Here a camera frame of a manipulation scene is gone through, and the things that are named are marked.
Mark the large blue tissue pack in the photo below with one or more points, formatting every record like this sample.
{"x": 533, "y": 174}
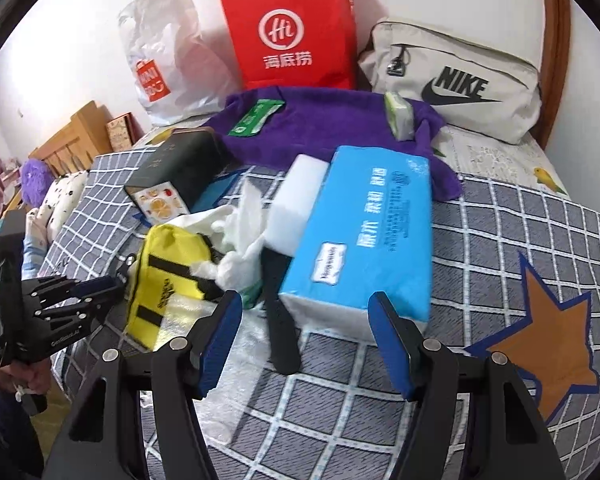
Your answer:
{"x": 360, "y": 230}

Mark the white sponge block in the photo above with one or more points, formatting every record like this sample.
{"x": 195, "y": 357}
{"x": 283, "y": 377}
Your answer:
{"x": 292, "y": 210}

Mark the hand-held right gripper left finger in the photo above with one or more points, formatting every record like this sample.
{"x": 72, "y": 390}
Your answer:
{"x": 220, "y": 345}

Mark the beige bag with black logo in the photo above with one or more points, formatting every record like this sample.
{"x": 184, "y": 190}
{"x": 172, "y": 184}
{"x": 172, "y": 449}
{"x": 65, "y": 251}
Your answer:
{"x": 430, "y": 55}

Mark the light wooden furniture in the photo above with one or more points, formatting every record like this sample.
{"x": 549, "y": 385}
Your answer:
{"x": 80, "y": 130}

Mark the purple plush toy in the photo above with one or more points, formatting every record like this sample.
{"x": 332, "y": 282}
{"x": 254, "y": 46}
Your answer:
{"x": 35, "y": 177}

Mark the white spray bottle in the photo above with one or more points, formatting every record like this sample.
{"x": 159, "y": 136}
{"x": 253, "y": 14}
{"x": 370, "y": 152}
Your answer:
{"x": 240, "y": 240}

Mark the person's left forearm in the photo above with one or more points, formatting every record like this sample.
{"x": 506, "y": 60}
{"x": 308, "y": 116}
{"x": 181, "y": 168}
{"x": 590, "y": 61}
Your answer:
{"x": 5, "y": 440}

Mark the patterned decorative box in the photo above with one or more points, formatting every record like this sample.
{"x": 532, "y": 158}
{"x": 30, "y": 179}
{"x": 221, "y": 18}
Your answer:
{"x": 122, "y": 132}

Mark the purple towel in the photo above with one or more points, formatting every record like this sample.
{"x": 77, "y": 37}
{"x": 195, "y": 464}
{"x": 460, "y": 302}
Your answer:
{"x": 330, "y": 120}

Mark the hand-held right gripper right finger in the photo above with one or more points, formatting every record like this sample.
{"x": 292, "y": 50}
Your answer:
{"x": 387, "y": 345}

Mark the grey plaid blanket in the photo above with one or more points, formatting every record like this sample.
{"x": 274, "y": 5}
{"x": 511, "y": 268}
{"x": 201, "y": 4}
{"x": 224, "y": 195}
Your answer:
{"x": 480, "y": 240}

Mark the wooden headboard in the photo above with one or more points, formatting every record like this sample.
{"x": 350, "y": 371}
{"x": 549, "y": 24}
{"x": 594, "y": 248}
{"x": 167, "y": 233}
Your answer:
{"x": 555, "y": 60}

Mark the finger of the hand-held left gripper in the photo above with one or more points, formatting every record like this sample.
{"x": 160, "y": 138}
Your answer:
{"x": 87, "y": 310}
{"x": 97, "y": 286}

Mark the dark green box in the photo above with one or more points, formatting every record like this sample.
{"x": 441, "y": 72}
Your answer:
{"x": 190, "y": 160}

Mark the small green white tissue pack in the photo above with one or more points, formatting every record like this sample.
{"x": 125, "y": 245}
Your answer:
{"x": 400, "y": 115}

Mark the white dotted pillow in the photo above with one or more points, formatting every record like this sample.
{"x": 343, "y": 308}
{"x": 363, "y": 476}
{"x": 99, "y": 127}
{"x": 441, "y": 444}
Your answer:
{"x": 62, "y": 195}

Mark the red paper bag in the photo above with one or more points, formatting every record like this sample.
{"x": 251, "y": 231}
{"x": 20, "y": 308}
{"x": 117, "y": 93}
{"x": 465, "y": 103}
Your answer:
{"x": 285, "y": 35}

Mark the person's left hand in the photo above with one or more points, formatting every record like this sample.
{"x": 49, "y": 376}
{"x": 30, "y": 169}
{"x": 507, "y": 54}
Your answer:
{"x": 32, "y": 376}

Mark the green tissue packet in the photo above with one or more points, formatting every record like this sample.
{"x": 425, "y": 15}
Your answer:
{"x": 255, "y": 117}

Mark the white plastic shopping bag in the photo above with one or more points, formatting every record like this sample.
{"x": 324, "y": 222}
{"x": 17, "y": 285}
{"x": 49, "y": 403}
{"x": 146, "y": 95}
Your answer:
{"x": 180, "y": 60}

